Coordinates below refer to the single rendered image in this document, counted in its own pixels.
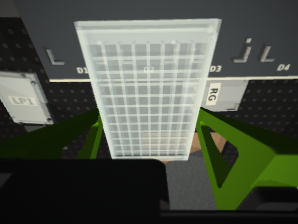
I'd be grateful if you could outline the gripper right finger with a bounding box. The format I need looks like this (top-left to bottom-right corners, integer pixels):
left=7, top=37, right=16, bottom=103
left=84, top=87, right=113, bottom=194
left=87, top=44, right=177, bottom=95
left=196, top=107, right=298, bottom=210

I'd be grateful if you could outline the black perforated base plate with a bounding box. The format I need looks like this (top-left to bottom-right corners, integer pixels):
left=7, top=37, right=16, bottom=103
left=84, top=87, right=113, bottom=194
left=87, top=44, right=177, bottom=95
left=0, top=17, right=298, bottom=168

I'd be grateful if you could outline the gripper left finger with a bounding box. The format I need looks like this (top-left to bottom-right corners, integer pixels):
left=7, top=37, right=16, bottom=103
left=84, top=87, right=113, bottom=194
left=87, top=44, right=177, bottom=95
left=0, top=107, right=103, bottom=160

